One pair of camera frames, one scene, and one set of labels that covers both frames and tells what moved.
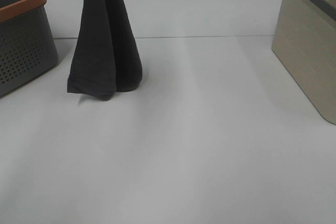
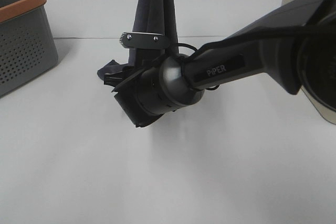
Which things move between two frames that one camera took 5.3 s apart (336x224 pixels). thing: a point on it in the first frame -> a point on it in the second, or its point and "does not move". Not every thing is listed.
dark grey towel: x=107 y=56 -> x=155 y=12
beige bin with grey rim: x=304 y=37 does not move
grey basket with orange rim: x=27 y=47 does not move
